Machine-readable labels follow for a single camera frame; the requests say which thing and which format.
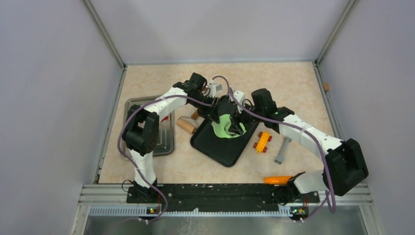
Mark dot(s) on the small wooden cork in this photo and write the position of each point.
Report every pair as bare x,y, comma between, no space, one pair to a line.
325,86

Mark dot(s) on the yellow toy brick car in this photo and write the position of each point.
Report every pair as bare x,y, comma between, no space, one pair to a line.
264,138

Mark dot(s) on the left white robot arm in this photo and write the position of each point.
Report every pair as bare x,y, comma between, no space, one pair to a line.
141,129

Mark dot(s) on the orange handled tool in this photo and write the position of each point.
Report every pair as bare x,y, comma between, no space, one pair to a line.
277,180

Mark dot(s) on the grey plastic bolt toy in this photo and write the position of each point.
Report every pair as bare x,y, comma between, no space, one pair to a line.
280,157

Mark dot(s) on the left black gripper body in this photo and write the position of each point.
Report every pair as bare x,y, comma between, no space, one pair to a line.
204,110

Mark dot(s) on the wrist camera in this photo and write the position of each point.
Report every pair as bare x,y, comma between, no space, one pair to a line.
239,96
213,88

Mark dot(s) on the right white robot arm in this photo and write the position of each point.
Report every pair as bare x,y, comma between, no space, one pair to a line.
344,165

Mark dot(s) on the black baking tray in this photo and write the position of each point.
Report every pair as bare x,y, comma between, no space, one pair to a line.
224,151

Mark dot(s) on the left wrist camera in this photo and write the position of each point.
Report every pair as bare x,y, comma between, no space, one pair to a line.
213,88

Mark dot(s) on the green dough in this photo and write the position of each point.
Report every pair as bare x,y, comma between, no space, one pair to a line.
223,128

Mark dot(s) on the wooden dough roller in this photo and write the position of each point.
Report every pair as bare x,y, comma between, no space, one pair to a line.
189,123

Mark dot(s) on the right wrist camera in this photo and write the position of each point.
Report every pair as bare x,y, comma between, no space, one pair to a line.
239,96

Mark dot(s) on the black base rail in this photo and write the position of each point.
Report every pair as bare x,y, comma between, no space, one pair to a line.
219,197

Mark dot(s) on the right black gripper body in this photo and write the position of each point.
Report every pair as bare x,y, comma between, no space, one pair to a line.
247,119

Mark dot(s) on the silver metal tray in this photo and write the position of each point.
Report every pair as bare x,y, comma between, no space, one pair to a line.
166,140

